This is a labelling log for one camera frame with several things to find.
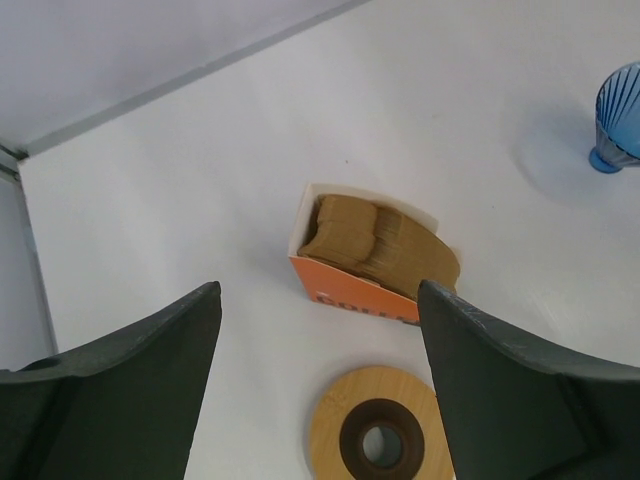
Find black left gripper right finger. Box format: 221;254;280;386
418;280;639;479

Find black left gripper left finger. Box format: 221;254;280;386
1;282;221;479

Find orange coffee filter box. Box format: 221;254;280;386
287;183;438;325

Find blue glass dripper cone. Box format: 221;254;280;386
589;61;639;174

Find round bamboo dripper stand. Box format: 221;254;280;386
309;366;454;479

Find brown paper coffee filters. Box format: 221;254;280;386
298;194;461;300

